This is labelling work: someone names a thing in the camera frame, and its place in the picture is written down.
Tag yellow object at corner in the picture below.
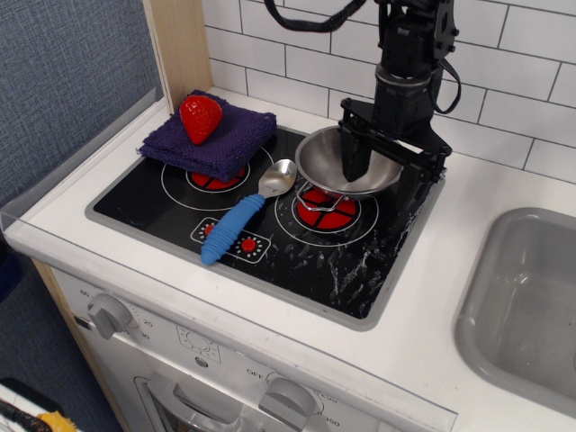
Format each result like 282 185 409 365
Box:
37 411 78 432

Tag grey right oven knob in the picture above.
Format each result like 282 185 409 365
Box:
258 378 316 431

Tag grey oven knob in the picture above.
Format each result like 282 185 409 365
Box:
258 378 316 431
88 293 132 339

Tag grey sink basin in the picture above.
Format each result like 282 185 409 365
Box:
454 208 575 417

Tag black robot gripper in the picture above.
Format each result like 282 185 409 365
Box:
338 71 452 213

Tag blue handled metal spoon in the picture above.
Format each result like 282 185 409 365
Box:
201 158 297 266

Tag purple folded cloth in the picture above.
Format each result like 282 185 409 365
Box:
139 90 276 182

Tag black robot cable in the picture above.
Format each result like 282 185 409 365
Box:
263 0 368 35

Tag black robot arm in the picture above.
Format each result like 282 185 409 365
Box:
339 1 459 212

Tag red plastic strawberry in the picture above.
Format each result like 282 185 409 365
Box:
179 95 223 145

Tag wooden side post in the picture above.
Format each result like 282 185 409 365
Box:
142 0 212 113

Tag white toy oven front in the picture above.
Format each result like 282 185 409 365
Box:
54 271 456 431

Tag black toy stovetop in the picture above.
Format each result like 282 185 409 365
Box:
85 127 443 331

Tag grey left oven knob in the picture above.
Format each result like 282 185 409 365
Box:
88 293 132 339

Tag silver pot with wire handles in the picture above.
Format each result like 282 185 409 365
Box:
295 126 403 203

